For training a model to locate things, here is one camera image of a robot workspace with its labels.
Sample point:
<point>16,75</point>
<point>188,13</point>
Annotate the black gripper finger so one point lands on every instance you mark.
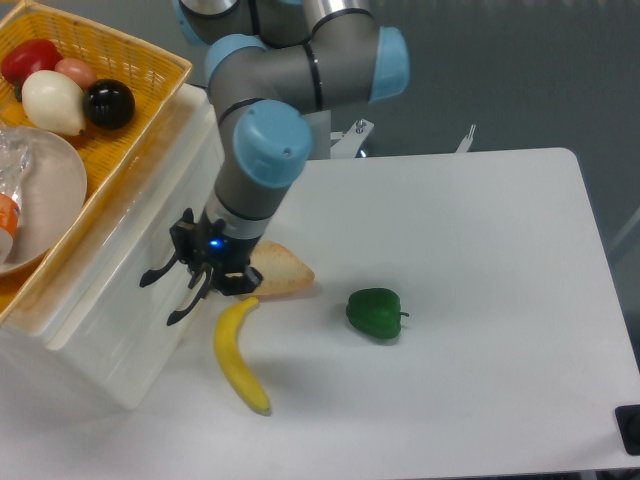
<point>153,275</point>
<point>187,305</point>

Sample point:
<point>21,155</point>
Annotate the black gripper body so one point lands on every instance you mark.
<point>204,247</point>

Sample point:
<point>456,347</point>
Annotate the white top drawer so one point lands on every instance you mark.
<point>114,335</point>

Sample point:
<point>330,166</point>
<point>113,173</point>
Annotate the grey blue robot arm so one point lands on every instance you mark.
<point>269,65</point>

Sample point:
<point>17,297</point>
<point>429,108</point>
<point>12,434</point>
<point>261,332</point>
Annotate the white drawer cabinet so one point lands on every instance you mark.
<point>25,360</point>

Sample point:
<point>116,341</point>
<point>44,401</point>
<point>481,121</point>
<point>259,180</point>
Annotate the yellow banana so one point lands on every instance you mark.
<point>231,362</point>

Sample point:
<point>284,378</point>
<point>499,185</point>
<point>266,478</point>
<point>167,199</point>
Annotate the bread piece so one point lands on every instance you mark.
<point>283,272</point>

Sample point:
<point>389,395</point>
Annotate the beige plate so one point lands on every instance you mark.
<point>54,190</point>

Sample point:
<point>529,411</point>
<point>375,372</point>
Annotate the orange white package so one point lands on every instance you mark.
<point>10,213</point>

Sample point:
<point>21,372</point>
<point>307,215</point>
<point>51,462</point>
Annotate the black round fruit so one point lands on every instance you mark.
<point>109,104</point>

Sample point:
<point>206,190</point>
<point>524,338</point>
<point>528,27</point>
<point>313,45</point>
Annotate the green bell pepper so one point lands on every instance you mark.
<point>375,312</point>

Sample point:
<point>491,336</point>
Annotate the yellow wicker basket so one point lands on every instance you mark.
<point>135,81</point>

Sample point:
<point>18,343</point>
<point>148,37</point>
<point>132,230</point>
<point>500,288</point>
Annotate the clear plastic bag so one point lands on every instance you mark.
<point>16,159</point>

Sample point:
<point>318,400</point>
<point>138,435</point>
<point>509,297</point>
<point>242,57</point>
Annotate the white onion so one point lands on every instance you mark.
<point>54,102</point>

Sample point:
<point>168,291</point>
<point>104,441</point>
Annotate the pink round fruit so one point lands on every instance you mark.
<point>78,71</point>

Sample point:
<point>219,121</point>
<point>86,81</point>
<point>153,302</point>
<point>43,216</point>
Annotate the black device at edge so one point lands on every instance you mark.
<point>628,420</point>

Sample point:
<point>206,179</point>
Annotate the white table bracket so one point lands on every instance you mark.
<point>467,141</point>

